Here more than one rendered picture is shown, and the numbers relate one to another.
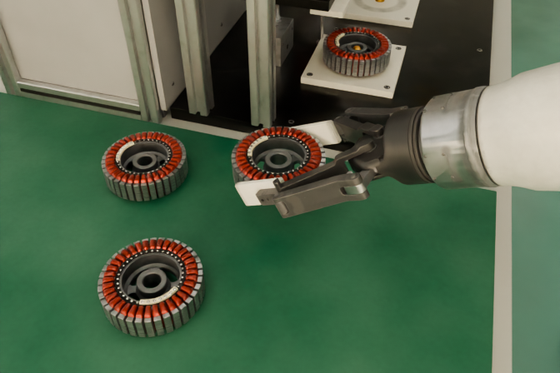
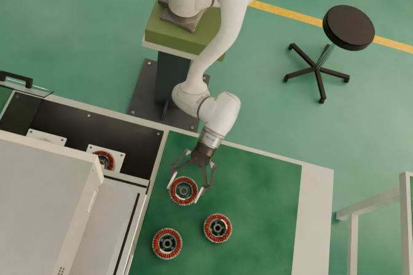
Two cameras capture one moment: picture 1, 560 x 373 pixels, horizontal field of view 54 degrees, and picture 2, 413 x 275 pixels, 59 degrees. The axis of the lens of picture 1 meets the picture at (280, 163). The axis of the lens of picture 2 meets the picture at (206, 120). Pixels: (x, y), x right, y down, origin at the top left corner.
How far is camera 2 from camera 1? 1.21 m
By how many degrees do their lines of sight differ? 63
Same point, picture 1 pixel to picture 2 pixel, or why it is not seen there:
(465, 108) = (217, 136)
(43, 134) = not seen: outside the picture
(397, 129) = (209, 152)
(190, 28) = not seen: hidden behind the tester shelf
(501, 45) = (76, 105)
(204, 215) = (185, 220)
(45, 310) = (224, 259)
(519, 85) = (220, 124)
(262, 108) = not seen: hidden behind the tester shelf
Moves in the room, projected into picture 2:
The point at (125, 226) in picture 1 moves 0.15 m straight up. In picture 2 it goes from (191, 245) to (197, 240)
